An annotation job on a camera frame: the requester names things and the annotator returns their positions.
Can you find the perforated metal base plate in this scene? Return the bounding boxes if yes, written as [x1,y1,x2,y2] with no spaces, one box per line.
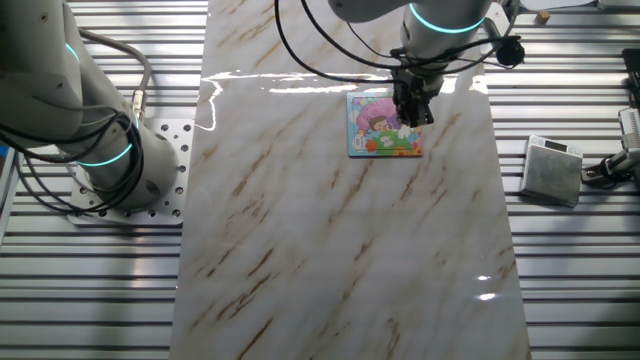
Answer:
[67,118,195,227]

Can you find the black round cable connector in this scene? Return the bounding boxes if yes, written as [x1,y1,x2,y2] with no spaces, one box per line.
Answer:
[494,38,526,69]

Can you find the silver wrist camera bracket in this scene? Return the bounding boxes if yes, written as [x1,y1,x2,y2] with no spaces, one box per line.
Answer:
[482,2,516,40]

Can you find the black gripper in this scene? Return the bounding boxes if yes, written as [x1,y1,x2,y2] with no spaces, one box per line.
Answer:
[391,67,445,129]

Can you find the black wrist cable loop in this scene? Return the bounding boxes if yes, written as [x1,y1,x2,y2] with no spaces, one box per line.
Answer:
[273,0,524,86]

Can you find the thick grey cable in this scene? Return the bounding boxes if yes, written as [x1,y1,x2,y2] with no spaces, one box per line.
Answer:
[77,27,154,124]

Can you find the white marble pattern board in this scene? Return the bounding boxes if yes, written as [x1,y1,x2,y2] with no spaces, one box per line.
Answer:
[168,0,532,360]

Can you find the silver digital scale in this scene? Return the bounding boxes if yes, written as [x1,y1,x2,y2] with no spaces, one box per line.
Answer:
[519,134,585,209]

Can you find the silver camera with vents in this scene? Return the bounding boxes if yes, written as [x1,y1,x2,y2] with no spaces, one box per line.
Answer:
[618,107,640,151]

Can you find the black device box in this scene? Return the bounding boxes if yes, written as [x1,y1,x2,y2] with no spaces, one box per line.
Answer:
[621,48,640,109]

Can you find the colourful fairy puzzle board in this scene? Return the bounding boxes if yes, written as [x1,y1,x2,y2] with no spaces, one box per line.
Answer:
[346,91,425,158]

